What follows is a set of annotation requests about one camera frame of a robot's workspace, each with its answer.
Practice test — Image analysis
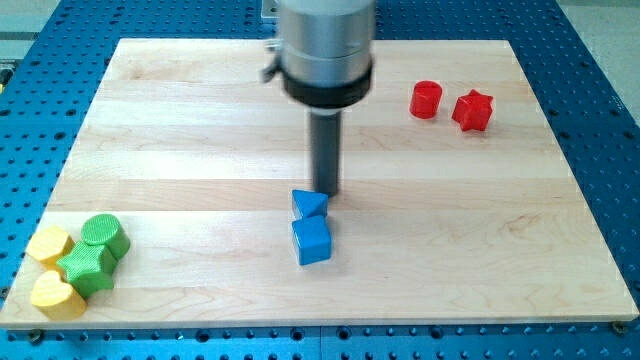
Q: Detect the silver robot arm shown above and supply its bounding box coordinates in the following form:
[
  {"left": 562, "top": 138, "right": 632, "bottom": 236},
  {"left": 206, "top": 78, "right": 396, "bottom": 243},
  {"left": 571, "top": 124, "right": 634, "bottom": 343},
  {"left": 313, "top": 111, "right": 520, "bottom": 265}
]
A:
[{"left": 261, "top": 0, "right": 376, "bottom": 197}]

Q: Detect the blue triangle block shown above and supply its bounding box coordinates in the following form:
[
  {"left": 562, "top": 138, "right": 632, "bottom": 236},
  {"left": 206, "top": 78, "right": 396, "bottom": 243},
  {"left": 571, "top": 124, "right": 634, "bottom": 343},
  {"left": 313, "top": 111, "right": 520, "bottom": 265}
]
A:
[{"left": 292, "top": 189, "right": 329, "bottom": 220}]

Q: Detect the green cylinder block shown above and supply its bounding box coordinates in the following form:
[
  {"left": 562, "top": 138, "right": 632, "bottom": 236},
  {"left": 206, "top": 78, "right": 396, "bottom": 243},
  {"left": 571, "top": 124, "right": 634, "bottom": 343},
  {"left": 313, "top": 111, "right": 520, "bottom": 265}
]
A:
[{"left": 81, "top": 213, "right": 131, "bottom": 260}]

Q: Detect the wooden board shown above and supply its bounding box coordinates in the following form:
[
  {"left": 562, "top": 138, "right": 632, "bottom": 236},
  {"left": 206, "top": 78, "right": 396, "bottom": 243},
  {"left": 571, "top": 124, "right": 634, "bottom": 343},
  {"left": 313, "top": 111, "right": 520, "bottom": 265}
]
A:
[{"left": 0, "top": 37, "right": 640, "bottom": 331}]

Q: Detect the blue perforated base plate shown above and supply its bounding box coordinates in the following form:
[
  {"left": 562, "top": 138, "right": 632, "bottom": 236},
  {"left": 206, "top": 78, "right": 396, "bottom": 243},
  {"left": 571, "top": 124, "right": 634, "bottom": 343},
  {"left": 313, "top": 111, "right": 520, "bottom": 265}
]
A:
[{"left": 1, "top": 0, "right": 639, "bottom": 359}]

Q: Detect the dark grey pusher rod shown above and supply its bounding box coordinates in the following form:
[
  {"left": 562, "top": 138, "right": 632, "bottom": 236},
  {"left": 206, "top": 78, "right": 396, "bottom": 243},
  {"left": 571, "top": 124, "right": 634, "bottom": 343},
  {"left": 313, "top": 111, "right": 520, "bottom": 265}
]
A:
[{"left": 309, "top": 109, "right": 342, "bottom": 197}]

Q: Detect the yellow heart block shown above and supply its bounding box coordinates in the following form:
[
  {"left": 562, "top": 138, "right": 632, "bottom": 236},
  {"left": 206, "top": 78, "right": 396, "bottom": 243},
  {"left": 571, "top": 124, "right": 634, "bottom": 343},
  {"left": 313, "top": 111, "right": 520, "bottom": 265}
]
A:
[{"left": 30, "top": 270, "right": 87, "bottom": 321}]

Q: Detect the yellow pentagon block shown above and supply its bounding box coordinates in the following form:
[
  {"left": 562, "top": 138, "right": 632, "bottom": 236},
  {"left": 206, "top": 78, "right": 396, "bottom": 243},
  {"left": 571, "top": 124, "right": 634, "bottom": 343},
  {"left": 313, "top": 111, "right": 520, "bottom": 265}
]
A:
[{"left": 26, "top": 225, "right": 75, "bottom": 272}]

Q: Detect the red star block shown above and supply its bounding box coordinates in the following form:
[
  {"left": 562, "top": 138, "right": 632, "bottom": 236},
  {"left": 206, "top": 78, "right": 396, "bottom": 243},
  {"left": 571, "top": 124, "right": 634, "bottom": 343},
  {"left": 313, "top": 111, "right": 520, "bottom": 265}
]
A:
[{"left": 451, "top": 89, "right": 494, "bottom": 131}]

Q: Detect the red cylinder block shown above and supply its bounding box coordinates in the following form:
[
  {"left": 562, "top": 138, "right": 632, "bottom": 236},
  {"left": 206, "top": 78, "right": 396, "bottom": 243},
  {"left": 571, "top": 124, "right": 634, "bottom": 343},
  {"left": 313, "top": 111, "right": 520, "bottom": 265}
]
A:
[{"left": 409, "top": 80, "right": 443, "bottom": 119}]

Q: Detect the blue cube block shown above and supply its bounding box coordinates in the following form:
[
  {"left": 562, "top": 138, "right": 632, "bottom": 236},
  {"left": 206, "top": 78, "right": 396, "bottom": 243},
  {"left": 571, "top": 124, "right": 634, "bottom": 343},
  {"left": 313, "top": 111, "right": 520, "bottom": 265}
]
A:
[{"left": 292, "top": 215, "right": 332, "bottom": 266}]

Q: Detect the green star block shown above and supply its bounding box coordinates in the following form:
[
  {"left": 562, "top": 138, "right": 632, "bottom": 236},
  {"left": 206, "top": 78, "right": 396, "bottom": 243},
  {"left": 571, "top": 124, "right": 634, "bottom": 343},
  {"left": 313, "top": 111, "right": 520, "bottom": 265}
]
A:
[{"left": 56, "top": 242, "right": 118, "bottom": 298}]

